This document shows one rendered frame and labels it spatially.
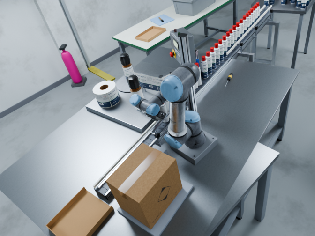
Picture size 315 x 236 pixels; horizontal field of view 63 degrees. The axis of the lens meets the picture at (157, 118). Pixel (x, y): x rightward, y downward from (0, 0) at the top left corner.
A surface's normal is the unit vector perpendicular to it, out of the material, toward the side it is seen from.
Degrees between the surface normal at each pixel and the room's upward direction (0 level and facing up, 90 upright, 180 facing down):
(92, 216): 0
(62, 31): 90
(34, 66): 90
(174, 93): 84
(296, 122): 0
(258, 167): 0
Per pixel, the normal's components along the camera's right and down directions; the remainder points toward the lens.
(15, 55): 0.66, 0.40
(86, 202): -0.19, -0.74
